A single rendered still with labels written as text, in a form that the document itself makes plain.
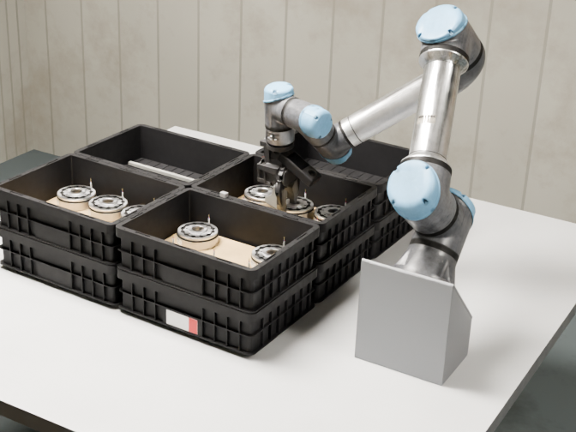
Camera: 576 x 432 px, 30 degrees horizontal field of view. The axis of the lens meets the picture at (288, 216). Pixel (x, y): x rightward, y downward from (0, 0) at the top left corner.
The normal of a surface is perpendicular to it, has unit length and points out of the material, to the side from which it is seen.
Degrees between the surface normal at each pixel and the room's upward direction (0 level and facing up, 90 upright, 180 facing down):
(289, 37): 90
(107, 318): 0
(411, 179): 53
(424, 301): 90
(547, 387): 0
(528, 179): 90
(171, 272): 90
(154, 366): 0
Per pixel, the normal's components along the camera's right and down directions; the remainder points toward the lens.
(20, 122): 0.86, 0.24
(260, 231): -0.53, 0.33
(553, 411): 0.04, -0.91
